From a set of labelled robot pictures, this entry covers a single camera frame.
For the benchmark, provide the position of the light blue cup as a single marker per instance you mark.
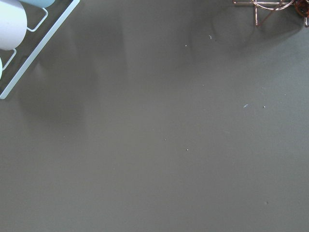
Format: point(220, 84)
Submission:
point(39, 3)

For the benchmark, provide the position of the copper wire bottle rack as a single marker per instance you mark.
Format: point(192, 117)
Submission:
point(272, 6)

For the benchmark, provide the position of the white cup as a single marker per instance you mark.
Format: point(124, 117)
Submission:
point(13, 24)

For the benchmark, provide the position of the white cup rack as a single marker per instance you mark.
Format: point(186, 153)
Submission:
point(42, 24)

